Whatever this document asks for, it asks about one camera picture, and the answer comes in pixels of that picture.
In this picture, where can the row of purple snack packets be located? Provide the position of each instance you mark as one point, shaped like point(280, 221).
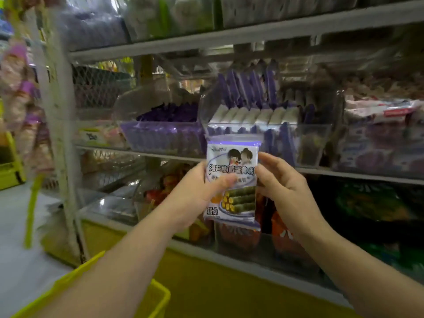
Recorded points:
point(255, 105)

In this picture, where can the yellow price label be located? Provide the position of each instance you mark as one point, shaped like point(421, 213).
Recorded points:
point(90, 135)

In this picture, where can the person's left thumb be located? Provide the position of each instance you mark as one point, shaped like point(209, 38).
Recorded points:
point(222, 184)

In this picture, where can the pile of dark purple packets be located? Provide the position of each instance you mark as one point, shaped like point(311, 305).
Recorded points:
point(169, 113)

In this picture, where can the pile of white pink packets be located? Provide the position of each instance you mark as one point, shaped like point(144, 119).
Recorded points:
point(381, 135)

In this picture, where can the person's right thumb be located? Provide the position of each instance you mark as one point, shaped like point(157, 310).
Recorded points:
point(264, 178)

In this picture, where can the white purple snack packet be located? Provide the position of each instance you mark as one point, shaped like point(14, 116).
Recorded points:
point(232, 182)

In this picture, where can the hanging pink purple snack bags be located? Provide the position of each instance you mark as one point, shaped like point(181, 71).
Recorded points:
point(25, 105)

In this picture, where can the yellow-green shopping basket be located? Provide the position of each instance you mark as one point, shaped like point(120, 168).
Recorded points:
point(99, 294)

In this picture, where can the pile of orange red packets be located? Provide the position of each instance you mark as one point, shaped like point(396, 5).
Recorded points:
point(245, 235)

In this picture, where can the pile of bagged goods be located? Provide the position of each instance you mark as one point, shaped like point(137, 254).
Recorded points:
point(205, 13)

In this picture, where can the pile of green packets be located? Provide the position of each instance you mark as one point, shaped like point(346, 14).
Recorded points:
point(374, 211)

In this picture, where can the clear plastic bin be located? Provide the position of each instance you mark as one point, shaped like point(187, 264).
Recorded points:
point(265, 129)
point(381, 142)
point(162, 135)
point(109, 198)

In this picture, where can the person's right hand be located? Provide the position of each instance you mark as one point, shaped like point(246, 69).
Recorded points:
point(285, 195)

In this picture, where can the white metal shelf rack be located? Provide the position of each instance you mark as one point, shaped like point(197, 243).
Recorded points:
point(232, 33)

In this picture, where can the person's left hand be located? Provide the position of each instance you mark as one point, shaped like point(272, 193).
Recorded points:
point(188, 198)

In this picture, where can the person's right forearm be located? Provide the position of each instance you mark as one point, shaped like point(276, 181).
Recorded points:
point(357, 271)

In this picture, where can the person's left forearm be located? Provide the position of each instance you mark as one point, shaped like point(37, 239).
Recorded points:
point(109, 271)

